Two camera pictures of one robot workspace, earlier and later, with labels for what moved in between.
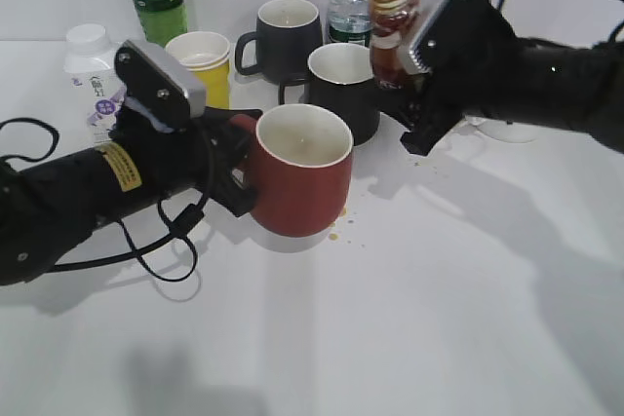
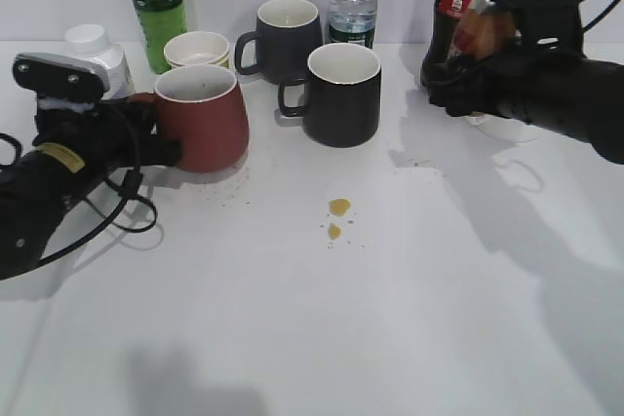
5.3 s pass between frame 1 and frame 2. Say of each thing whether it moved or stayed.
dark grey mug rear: stayed
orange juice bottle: moved
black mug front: stayed
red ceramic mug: moved
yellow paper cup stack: stayed
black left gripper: moved
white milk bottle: stayed
